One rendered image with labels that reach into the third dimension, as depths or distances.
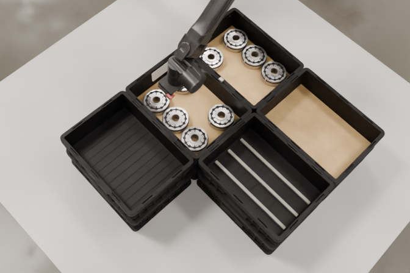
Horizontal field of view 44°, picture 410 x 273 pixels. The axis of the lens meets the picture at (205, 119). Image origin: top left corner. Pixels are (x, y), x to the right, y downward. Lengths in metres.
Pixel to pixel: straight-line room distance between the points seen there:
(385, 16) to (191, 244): 2.22
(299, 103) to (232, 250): 0.64
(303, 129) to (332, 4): 1.66
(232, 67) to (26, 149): 0.90
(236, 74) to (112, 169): 0.64
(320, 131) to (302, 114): 0.10
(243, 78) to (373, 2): 1.74
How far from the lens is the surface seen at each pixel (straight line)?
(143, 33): 2.37
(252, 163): 1.93
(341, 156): 2.02
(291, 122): 2.03
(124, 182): 1.89
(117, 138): 1.96
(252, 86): 2.08
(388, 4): 3.69
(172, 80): 1.65
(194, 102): 2.02
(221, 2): 1.54
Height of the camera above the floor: 2.59
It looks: 63 degrees down
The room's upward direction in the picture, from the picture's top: 6 degrees clockwise
